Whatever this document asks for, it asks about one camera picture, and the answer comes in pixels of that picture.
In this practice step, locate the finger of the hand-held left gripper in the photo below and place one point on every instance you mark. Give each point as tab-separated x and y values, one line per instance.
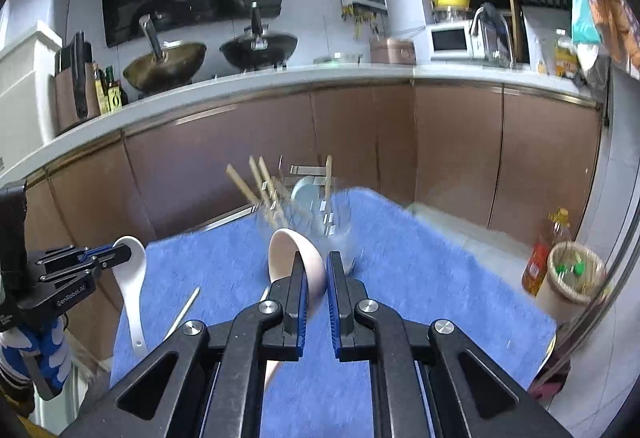
90	272
75	253

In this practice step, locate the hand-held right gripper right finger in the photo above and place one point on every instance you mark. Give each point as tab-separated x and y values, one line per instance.
336	313

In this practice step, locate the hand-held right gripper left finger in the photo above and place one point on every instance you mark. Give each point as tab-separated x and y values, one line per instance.
296	313

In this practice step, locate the white spoon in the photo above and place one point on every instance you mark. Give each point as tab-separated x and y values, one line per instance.
131	298

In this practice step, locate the pink spoon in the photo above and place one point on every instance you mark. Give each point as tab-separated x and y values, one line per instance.
281	248

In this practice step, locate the group of wooden chopsticks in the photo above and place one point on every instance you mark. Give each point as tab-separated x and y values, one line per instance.
328	175

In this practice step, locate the blue fluffy mat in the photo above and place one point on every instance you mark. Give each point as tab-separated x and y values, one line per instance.
425	293

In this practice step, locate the lone wooden chopstick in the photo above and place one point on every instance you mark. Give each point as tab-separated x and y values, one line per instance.
182	313

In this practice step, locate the brown knife block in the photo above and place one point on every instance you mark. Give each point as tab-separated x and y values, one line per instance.
67	98

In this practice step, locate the dark glass bottle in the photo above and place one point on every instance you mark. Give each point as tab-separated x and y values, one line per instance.
102	93

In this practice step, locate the yellow label dark bottle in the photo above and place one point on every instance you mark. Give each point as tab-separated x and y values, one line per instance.
117	96

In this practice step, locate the white refrigerator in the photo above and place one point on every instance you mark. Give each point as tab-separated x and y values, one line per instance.
20	83

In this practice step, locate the brass wok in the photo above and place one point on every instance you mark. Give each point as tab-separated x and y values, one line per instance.
170	66

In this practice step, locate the large cooking oil bottle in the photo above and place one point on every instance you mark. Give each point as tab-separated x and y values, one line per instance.
542	263

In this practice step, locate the woven wastebasket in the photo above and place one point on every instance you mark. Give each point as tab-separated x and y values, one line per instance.
555	303

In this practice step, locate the white kitchen countertop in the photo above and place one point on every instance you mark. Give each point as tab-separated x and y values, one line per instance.
250	83

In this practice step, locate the green capped bottle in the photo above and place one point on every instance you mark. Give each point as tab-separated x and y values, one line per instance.
567	268

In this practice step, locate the steel bowl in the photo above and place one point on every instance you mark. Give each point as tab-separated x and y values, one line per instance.
340	59

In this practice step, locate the black wok with lid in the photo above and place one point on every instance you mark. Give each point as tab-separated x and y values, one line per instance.
260	51

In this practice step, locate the brown rice cooker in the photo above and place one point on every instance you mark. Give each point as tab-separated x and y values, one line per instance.
392	52

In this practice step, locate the white microwave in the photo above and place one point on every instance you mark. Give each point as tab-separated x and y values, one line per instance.
447	41

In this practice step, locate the glass pot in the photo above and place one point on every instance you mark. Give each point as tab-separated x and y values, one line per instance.
450	16

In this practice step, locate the steel faucet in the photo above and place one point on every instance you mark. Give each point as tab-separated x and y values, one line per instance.
480	26

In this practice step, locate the small white bottle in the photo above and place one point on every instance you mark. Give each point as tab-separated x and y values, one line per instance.
542	63

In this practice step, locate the yellow bowl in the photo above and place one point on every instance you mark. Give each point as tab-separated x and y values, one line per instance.
450	1

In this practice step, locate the wooden cutting board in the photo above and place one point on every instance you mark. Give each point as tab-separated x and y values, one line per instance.
520	28

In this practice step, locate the teal plastic bag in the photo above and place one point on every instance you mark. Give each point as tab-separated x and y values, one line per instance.
585	18

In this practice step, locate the orange floral apron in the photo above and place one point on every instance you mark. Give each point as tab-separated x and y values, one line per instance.
615	8

